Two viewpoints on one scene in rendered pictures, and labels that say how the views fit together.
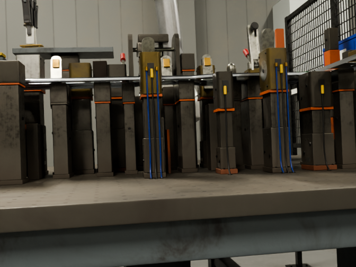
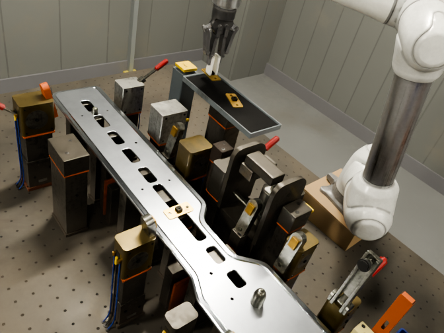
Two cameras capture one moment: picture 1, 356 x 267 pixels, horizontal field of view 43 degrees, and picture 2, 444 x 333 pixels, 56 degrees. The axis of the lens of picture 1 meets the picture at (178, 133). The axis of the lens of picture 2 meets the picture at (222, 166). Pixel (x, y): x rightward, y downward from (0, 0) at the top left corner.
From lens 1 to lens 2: 1.52 m
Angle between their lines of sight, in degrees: 60
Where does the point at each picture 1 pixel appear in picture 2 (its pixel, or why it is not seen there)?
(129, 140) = (164, 255)
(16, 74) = (63, 170)
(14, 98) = (63, 184)
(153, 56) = (119, 250)
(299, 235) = not seen: outside the picture
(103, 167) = not seen: hidden behind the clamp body
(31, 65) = (156, 121)
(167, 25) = (387, 115)
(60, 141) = (121, 215)
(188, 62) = (285, 221)
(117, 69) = (218, 172)
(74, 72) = (180, 152)
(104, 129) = not seen: hidden behind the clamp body
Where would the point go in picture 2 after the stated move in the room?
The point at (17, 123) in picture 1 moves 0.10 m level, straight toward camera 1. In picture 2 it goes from (65, 201) to (35, 215)
